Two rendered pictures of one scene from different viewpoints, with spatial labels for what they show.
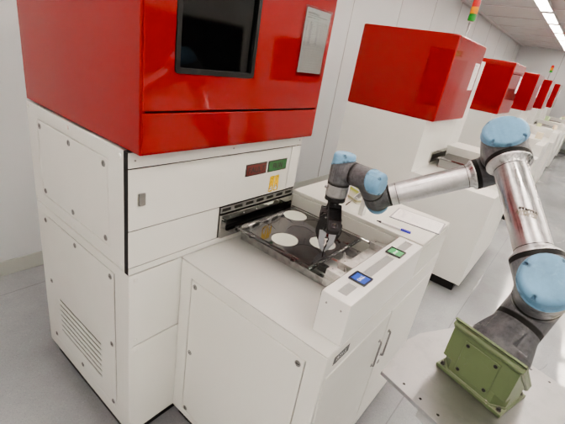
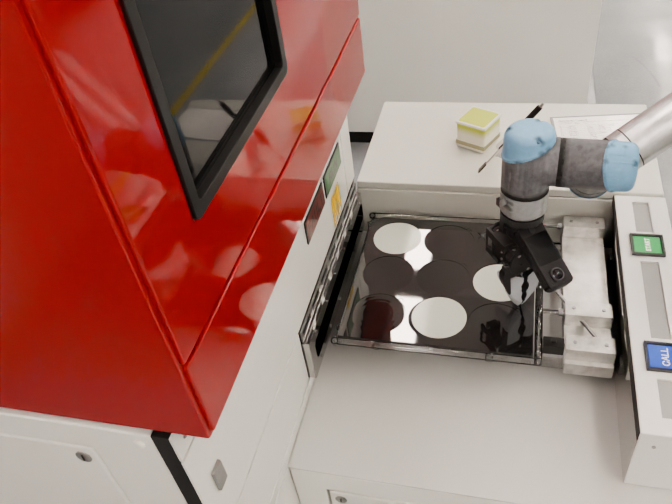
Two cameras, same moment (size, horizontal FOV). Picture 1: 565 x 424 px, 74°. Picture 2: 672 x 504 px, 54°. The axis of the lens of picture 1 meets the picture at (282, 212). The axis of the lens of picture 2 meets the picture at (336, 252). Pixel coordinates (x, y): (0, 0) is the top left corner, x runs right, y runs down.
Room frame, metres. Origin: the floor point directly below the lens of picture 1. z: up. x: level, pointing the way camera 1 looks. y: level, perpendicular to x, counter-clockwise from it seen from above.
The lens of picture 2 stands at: (0.52, 0.35, 1.81)
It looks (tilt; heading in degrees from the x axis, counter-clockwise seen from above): 42 degrees down; 344
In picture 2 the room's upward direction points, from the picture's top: 9 degrees counter-clockwise
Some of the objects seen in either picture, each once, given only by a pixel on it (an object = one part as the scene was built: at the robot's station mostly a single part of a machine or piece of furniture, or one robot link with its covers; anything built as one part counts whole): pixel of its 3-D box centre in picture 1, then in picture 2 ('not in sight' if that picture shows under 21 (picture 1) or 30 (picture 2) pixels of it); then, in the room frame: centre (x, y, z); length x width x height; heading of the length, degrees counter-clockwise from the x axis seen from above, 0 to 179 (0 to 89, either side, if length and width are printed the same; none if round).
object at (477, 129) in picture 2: (359, 193); (478, 129); (1.62, -0.33, 1.00); 0.07 x 0.07 x 0.07; 29
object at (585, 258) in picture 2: (358, 267); (584, 294); (1.20, -0.31, 0.87); 0.36 x 0.08 x 0.03; 145
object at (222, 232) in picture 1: (258, 214); (337, 276); (1.45, 0.10, 0.89); 0.44 x 0.02 x 0.10; 145
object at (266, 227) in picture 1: (299, 232); (442, 278); (1.34, -0.08, 0.90); 0.34 x 0.34 x 0.01; 55
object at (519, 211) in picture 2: (335, 190); (521, 200); (1.22, -0.17, 1.13); 0.08 x 0.08 x 0.05
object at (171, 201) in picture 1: (228, 193); (296, 295); (1.31, 0.21, 1.02); 0.82 x 0.03 x 0.40; 145
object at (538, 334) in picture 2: (338, 251); (539, 286); (1.23, -0.23, 0.90); 0.38 x 0.01 x 0.01; 145
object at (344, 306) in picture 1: (374, 283); (647, 323); (1.07, -0.34, 0.89); 0.55 x 0.09 x 0.14; 145
